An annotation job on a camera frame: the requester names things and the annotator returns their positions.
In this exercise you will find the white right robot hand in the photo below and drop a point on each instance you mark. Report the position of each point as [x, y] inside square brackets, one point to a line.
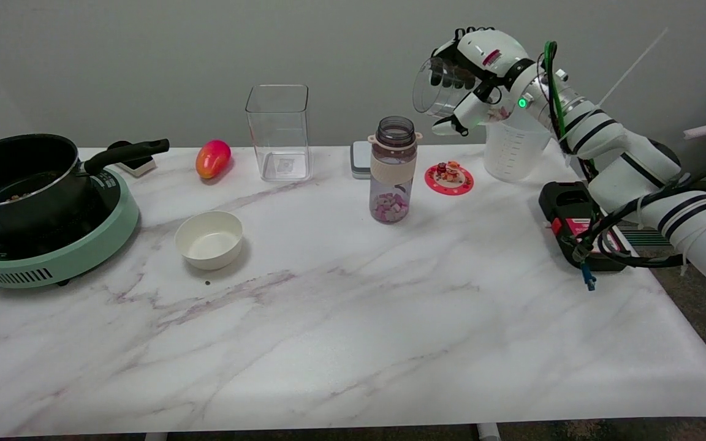
[488, 55]

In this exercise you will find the small clear measuring cup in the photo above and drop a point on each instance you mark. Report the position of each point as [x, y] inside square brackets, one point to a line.
[432, 101]

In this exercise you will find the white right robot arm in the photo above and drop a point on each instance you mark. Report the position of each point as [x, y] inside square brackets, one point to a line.
[629, 159]

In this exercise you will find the large translucent measuring jug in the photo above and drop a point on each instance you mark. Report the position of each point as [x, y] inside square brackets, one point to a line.
[515, 153]

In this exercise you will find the clear bottle with beige sleeve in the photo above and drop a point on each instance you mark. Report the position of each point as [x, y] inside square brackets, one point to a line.
[393, 177]

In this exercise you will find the red coaster with figurines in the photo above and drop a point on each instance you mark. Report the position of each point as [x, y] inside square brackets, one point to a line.
[448, 179]

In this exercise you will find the grey white kitchen scale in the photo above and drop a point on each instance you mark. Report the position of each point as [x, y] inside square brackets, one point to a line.
[361, 159]

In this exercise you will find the black box with red label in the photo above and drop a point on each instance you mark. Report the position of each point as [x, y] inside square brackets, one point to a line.
[564, 205]

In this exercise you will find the pink white candy cubes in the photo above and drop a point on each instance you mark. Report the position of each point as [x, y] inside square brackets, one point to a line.
[391, 207]

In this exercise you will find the clear square plastic container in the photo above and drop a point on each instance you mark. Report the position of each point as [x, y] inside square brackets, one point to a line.
[279, 138]

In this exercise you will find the floor vent grille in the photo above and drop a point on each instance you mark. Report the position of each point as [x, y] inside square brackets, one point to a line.
[630, 236]

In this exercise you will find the red yellow mango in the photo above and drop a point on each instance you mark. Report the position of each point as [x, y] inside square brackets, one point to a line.
[212, 158]

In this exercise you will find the white bowl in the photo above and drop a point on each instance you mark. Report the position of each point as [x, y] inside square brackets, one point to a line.
[209, 240]

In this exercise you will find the small black white gadget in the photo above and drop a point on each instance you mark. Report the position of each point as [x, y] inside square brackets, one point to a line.
[138, 165]

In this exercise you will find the green induction cooker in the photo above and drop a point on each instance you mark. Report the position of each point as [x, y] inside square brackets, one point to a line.
[83, 248]

